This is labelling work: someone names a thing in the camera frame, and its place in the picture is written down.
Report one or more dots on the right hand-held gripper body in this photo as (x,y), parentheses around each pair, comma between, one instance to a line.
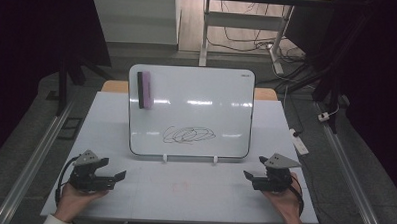
(275,181)

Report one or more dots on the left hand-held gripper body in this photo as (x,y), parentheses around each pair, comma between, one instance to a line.
(84,178)

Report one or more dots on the purple whiteboard eraser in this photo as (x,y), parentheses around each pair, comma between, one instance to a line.
(146,89)

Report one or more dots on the white whiteboard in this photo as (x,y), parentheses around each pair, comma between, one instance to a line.
(204,85)

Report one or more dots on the person's left hand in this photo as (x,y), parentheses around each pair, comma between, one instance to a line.
(71,201)

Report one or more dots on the person's right hand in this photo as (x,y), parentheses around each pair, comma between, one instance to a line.
(286,205)

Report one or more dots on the white power strip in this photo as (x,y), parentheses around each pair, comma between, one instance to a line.
(299,143)

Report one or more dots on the white whiteboard stand foot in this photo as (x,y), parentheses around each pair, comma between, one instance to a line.
(215,160)
(165,158)

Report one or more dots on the black floor plate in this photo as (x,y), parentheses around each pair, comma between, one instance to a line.
(71,129)

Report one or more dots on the white plug adapter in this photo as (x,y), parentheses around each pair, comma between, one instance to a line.
(323,116)

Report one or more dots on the wooden table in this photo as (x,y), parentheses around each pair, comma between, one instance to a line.
(115,86)

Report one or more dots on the black metal stand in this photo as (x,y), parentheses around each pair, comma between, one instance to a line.
(333,96)
(62,87)

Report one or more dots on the dark curtain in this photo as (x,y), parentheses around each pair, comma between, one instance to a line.
(381,65)
(29,36)

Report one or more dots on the white cabinet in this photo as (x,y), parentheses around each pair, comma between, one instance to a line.
(134,18)

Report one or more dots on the aluminium floor rail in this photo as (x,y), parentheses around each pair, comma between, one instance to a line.
(34,163)
(350,184)

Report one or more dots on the white desk frame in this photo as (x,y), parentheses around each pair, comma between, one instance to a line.
(243,21)

